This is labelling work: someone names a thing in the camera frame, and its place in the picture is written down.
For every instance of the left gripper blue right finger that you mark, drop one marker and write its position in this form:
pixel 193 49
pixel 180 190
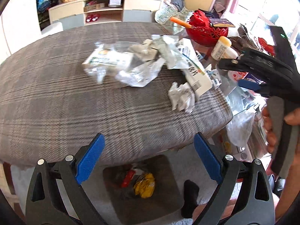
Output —
pixel 210 157

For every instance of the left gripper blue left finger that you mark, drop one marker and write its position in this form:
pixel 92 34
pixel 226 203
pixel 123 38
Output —
pixel 86 162

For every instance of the red candy tube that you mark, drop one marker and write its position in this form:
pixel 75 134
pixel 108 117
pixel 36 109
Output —
pixel 127 179

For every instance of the yellow wrapper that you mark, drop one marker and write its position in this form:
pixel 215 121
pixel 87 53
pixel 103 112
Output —
pixel 145 185

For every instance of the torn white carton piece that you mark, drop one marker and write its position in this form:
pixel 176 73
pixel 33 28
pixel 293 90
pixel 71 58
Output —
pixel 214 76

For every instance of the white paper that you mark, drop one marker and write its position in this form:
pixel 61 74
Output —
pixel 182 97

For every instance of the white milk carton box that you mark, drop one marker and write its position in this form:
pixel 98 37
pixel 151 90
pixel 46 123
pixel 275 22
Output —
pixel 195 74

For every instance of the white green medicine box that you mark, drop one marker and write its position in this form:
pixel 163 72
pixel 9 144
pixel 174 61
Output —
pixel 107 57

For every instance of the clear plastic bag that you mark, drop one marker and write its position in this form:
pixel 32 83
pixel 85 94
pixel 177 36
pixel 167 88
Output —
pixel 240 128
pixel 133 64

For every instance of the beige torn cardboard piece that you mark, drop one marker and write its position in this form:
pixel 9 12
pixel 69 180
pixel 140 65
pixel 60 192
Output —
pixel 146 51

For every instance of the dark square trash bin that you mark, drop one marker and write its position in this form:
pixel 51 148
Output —
pixel 132 209

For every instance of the person's right hand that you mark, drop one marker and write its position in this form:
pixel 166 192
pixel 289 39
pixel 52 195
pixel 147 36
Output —
pixel 291 119

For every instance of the red snack bag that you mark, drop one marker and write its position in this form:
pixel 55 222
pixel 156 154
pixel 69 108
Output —
pixel 268 48

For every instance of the pink label white bottle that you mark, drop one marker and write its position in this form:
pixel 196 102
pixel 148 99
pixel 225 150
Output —
pixel 236 76

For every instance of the clear plastic bag hanging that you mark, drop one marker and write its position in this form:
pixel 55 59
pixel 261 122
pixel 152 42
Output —
pixel 240 128

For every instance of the white cream bottle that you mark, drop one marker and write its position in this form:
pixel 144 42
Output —
pixel 230 53

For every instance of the grey plaid tablecloth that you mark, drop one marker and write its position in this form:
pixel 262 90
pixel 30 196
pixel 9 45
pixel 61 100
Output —
pixel 50 107

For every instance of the yellow cap white bottle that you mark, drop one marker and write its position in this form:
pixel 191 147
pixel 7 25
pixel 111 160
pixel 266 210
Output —
pixel 221 46

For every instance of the dark book on basket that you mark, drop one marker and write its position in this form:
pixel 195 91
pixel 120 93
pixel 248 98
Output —
pixel 218 22

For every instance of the red plastic basket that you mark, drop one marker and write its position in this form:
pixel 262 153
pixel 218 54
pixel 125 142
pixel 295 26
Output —
pixel 202 32

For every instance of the white round stool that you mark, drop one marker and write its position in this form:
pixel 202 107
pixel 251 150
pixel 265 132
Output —
pixel 52 29

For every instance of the red shoes on shelf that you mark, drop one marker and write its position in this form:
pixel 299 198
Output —
pixel 92 18

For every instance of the beige grey TV cabinet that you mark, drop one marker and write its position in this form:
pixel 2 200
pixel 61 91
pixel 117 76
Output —
pixel 73 13

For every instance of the orange handle stick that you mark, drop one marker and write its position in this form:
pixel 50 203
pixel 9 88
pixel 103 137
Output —
pixel 180 22

